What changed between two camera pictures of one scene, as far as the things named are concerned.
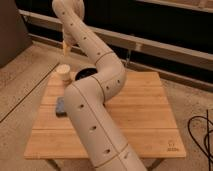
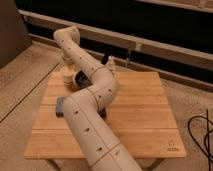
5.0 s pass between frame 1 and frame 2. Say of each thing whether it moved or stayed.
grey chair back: stayed
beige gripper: moved
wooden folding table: stayed
